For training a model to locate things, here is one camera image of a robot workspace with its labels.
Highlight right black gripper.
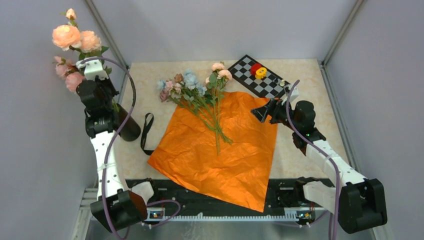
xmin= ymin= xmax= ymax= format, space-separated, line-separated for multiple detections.
xmin=251 ymin=97 xmax=301 ymax=132

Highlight peach flower stem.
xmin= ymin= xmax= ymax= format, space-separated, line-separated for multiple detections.
xmin=52 ymin=8 xmax=109 ymax=61

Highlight orange paper flower bouquet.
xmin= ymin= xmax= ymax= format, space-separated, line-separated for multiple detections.
xmin=157 ymin=61 xmax=233 ymax=154

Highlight orange wrapping paper sheet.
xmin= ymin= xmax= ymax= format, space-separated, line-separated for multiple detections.
xmin=147 ymin=91 xmax=278 ymax=213

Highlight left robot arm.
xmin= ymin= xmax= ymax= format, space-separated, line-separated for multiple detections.
xmin=76 ymin=76 xmax=161 ymax=234

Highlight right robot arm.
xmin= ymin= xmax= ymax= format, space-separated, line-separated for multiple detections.
xmin=251 ymin=98 xmax=388 ymax=234

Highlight black cylindrical vase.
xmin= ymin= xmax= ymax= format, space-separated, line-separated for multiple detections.
xmin=117 ymin=104 xmax=142 ymax=142

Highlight black white chessboard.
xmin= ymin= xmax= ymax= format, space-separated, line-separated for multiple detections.
xmin=228 ymin=54 xmax=290 ymax=98

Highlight pink and white flower stems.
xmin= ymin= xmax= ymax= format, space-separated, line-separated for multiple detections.
xmin=54 ymin=56 xmax=86 ymax=94

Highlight red round toy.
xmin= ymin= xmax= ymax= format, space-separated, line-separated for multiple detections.
xmin=249 ymin=63 xmax=262 ymax=76

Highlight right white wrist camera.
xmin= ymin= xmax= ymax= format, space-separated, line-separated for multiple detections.
xmin=281 ymin=84 xmax=300 ymax=104

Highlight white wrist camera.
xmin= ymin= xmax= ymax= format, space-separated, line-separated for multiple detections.
xmin=281 ymin=84 xmax=300 ymax=104
xmin=76 ymin=57 xmax=109 ymax=81

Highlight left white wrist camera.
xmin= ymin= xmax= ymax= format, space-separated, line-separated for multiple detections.
xmin=76 ymin=57 xmax=109 ymax=81

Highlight yellow ring toy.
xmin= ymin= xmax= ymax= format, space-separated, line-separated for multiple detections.
xmin=255 ymin=67 xmax=268 ymax=80

